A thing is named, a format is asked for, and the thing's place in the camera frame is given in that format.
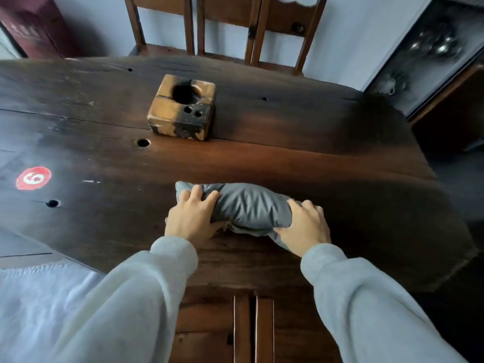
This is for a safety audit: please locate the person's right hand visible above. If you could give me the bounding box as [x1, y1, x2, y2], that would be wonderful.
[273, 199, 332, 258]

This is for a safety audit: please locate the person's left hand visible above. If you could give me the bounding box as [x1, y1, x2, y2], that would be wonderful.
[164, 185, 229, 249]

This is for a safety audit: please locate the grey cloth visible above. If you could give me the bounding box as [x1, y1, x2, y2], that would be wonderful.
[175, 181, 304, 251]

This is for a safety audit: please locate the person's right forearm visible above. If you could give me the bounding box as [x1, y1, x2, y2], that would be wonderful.
[300, 243, 469, 363]

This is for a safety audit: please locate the person's left forearm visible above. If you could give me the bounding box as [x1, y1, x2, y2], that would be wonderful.
[47, 236, 199, 363]

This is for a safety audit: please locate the wooden block holder with holes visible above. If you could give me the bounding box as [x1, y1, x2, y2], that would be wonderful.
[147, 74, 217, 141]

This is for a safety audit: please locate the brown wooden slatted chair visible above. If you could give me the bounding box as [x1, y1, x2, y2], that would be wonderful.
[169, 286, 343, 363]

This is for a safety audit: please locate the red round sticker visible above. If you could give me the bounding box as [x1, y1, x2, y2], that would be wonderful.
[15, 166, 52, 191]

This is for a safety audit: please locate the brown wooden chair scalloped back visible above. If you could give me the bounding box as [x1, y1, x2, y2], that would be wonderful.
[250, 0, 327, 77]

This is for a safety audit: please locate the white fabric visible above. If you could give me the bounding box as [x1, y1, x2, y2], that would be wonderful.
[0, 260, 105, 363]

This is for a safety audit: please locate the glass door display cabinet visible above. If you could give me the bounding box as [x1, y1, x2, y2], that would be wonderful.
[362, 0, 484, 123]

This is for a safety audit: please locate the dark red cabinet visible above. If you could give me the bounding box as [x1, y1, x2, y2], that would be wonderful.
[0, 0, 78, 59]

